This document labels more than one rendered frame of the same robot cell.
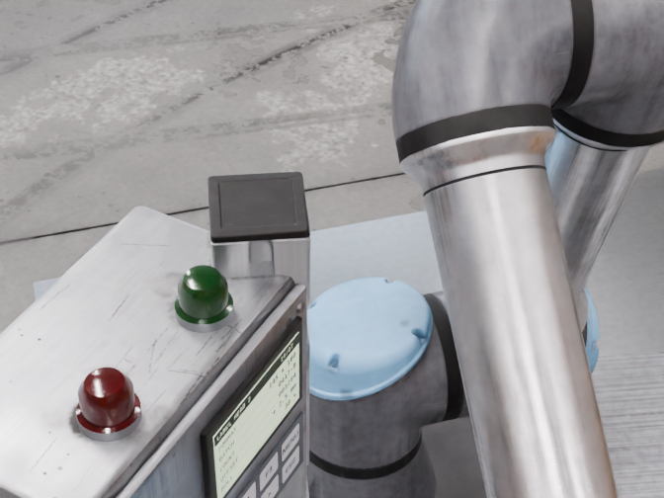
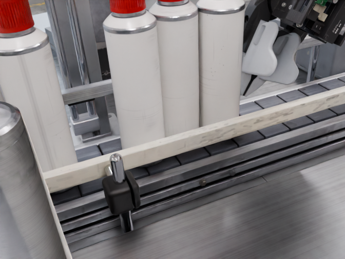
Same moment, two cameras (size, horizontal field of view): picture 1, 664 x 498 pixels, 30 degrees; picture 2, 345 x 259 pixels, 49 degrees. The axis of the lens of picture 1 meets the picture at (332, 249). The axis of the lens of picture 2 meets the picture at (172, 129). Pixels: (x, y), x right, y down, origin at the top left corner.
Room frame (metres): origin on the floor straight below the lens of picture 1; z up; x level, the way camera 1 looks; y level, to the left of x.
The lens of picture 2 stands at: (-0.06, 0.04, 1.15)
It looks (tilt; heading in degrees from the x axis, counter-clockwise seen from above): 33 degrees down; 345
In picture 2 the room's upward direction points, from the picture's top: 3 degrees counter-clockwise
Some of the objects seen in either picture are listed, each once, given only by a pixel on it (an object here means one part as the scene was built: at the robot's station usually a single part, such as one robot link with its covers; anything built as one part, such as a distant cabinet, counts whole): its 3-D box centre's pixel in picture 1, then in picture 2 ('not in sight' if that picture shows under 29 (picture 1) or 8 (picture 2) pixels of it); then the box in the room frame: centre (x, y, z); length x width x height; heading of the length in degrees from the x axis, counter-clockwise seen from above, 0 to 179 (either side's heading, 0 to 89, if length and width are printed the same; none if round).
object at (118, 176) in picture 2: not in sight; (124, 203); (0.21, 0.02, 0.89); 0.03 x 0.03 x 0.12; 7
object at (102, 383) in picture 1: (107, 397); not in sight; (0.33, 0.09, 1.49); 0.03 x 0.03 x 0.02
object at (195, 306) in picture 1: (203, 292); not in sight; (0.39, 0.06, 1.49); 0.03 x 0.03 x 0.02
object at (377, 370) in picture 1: (369, 367); not in sight; (0.76, -0.04, 1.05); 0.13 x 0.12 x 0.14; 107
